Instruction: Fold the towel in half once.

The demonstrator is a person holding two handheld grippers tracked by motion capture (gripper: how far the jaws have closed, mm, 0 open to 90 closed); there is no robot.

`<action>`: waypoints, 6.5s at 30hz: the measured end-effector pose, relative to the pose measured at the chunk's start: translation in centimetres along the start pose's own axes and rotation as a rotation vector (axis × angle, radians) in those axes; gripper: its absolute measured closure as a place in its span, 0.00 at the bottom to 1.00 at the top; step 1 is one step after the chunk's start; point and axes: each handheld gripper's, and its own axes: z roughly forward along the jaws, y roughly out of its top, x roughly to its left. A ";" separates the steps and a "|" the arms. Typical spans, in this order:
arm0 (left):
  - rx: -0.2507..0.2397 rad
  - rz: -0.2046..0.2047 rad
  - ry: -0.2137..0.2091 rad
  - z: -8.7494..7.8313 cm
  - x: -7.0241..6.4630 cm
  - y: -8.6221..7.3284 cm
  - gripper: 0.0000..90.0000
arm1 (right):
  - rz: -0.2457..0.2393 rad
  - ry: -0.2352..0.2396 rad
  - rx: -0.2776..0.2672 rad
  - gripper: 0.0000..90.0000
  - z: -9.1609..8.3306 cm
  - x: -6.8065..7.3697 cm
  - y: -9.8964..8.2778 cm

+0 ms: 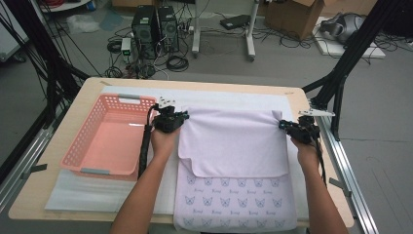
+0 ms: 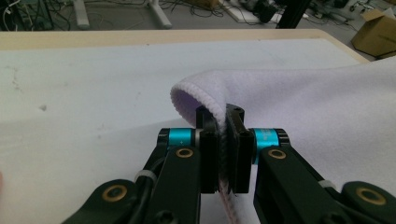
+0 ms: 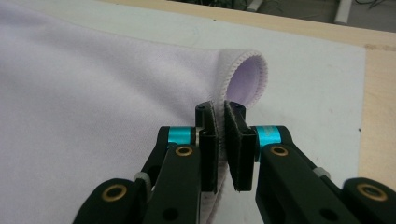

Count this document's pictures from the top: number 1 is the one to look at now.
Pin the white power adapter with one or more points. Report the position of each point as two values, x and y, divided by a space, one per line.
126 45

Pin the aluminium rail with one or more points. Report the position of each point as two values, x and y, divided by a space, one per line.
350 169
22 169

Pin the grey headset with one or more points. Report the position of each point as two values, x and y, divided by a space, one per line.
344 27

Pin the pink plastic basket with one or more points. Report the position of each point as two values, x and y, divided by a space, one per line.
113 143

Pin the large cardboard box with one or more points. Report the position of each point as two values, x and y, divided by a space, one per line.
350 6

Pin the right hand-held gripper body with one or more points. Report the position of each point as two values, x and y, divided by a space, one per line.
305 130

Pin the white metal stand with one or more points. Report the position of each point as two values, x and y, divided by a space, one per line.
195 32

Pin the grey metal bracket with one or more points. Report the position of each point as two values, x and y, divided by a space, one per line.
339 185
34 169

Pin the white foam board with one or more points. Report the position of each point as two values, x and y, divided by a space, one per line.
334 48

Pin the wide black computer tower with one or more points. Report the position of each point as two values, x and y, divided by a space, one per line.
144 32

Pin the clear plastic bag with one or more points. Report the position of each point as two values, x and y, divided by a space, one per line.
82 23

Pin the white cabinet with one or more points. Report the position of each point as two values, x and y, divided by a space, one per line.
9 39

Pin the person's left hand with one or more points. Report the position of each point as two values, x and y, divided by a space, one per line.
164 144

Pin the narrow black computer tower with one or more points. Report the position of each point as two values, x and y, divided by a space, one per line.
168 29

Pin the white foam mat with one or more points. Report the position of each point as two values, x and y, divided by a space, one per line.
227 96

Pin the person's right hand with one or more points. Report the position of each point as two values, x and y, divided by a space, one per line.
307 156

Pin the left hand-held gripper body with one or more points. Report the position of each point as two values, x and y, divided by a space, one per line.
167 120

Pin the open cardboard box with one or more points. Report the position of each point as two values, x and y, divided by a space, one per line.
289 18

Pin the black metal frame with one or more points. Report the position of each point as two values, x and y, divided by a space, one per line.
354 48

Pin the white printed towel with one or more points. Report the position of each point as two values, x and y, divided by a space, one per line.
233 143

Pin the black flat device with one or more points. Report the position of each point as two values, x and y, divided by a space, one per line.
235 22

